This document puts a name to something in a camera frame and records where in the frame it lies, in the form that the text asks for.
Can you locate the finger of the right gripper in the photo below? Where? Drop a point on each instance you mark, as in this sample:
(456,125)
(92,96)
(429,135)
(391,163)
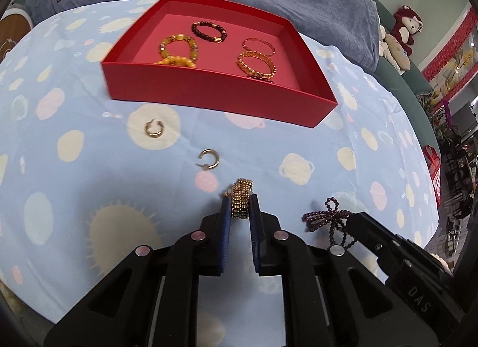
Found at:
(369,232)

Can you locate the red cardboard tray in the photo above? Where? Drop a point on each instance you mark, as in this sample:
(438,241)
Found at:
(298,94)

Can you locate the gold braided bangle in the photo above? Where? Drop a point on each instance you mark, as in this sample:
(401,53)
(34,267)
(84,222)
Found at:
(256,65)

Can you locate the beige plush toy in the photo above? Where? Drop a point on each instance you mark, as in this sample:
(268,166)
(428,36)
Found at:
(393,52)

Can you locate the gold hoop earring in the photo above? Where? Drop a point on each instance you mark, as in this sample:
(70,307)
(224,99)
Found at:
(154,128)
(208,159)

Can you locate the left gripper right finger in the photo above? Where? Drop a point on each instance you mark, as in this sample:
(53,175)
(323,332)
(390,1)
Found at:
(275,251)

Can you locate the blue patterned tablecloth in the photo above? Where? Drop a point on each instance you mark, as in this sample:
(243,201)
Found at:
(82,184)

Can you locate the thin red bangle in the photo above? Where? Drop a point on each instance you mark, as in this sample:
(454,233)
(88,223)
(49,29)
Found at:
(259,45)

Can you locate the gold wrist watch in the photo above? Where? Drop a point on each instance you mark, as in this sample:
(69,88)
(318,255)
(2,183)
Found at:
(239,194)

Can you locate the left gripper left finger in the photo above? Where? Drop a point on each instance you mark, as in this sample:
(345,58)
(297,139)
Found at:
(204,251)

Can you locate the dark red garnet bead strand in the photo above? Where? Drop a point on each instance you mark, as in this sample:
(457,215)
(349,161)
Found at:
(333,218)

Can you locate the red paper bag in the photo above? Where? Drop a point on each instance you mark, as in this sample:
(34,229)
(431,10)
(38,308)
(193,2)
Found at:
(433,161)

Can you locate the red monkey plush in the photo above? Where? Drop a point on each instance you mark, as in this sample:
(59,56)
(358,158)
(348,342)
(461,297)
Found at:
(407,24)

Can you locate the round wooden charger table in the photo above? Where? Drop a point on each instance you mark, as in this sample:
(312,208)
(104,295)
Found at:
(14,25)

